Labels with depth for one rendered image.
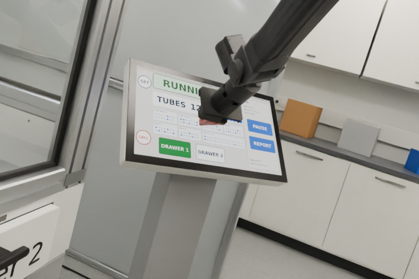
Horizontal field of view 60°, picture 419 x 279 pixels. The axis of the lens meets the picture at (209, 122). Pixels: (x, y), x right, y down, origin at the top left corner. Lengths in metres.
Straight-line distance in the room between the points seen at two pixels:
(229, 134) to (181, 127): 0.16
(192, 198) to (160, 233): 0.14
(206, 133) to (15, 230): 0.59
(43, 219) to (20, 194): 0.07
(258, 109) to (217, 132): 0.20
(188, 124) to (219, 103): 0.28
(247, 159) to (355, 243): 2.20
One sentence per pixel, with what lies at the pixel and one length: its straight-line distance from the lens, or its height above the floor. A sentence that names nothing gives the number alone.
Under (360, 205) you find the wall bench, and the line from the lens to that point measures 3.11.
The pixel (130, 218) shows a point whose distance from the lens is 2.07.
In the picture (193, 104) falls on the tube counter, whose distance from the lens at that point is 1.06.
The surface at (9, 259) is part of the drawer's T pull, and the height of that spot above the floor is 0.91.
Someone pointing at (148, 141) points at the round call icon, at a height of 1.01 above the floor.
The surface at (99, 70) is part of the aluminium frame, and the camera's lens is 0.68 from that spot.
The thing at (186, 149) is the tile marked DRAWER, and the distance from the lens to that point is 0.98.
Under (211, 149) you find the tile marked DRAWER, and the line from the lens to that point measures 1.03.
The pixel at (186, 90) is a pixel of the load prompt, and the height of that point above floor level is 1.15.
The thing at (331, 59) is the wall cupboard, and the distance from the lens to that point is 3.37.
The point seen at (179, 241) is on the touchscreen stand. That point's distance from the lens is 1.20.
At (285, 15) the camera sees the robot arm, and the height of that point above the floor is 1.32.
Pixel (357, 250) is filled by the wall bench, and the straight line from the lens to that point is 3.22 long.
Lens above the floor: 1.22
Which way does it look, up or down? 8 degrees down
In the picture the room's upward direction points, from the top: 16 degrees clockwise
